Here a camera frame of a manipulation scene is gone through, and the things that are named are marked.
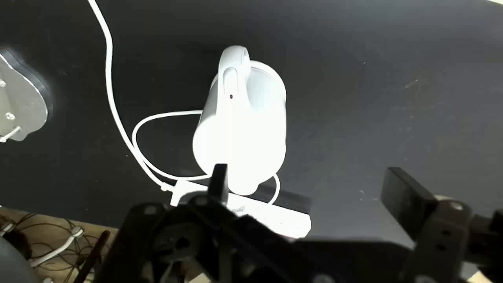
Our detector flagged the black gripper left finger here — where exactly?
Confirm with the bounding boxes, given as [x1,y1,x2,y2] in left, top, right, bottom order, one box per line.
[106,165,294,283]

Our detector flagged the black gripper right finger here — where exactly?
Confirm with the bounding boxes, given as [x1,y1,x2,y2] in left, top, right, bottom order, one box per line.
[381,167,503,283]

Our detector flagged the white electric kettle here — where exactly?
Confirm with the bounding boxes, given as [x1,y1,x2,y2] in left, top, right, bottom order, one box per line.
[192,46,288,195]

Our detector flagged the white power strip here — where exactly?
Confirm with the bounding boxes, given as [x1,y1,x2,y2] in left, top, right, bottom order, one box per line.
[170,181,312,239]

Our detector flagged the grey metal mounting plate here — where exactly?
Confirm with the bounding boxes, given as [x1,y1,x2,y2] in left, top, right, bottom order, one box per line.
[0,51,51,143]

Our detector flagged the white power cable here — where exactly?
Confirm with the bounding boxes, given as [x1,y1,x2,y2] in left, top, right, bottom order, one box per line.
[87,0,283,208]

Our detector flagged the tangled cables below table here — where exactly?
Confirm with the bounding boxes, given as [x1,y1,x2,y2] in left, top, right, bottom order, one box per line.
[0,209,109,283]

